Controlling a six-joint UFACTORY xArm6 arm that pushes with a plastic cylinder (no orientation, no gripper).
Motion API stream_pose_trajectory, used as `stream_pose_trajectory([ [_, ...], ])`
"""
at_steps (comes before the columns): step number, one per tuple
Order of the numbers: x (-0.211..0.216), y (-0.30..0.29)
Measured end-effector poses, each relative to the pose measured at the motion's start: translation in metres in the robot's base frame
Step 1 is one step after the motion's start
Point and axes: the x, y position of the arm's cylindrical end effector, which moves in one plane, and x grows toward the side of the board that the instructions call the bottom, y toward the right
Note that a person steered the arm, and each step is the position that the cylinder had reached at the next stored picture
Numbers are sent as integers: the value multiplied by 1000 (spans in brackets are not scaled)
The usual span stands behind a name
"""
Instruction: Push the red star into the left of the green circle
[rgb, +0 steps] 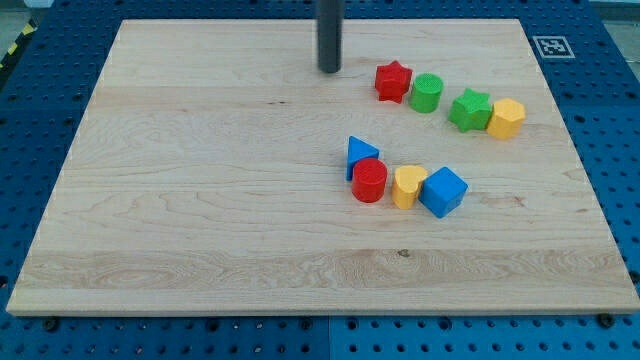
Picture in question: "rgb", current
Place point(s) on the red cylinder block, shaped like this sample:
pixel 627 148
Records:
pixel 369 180

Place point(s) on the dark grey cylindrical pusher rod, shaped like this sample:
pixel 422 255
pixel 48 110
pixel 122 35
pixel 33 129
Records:
pixel 329 19

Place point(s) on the black screw front right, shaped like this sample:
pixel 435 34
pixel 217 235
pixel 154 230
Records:
pixel 606 320

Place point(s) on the red star block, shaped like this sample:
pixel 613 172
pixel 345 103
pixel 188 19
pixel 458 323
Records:
pixel 392 81

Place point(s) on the black screw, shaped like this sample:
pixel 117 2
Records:
pixel 606 320
pixel 50 324

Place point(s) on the yellow heart block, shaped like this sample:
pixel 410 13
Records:
pixel 407 185

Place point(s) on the light wooden board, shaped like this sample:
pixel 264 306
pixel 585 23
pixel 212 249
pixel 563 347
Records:
pixel 207 178

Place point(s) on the blue triangle block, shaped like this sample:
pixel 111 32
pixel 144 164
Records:
pixel 358 149

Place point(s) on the yellow hexagon block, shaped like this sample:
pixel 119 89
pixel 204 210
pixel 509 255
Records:
pixel 506 119

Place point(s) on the black screw front left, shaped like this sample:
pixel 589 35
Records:
pixel 50 324

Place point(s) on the green star block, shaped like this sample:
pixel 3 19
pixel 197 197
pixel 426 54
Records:
pixel 470 111

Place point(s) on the blue cube block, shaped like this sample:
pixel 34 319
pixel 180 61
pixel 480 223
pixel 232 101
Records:
pixel 442 192

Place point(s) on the white fiducial marker tag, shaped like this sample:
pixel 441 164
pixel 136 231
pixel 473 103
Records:
pixel 553 47

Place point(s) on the green cylinder block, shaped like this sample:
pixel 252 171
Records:
pixel 426 93

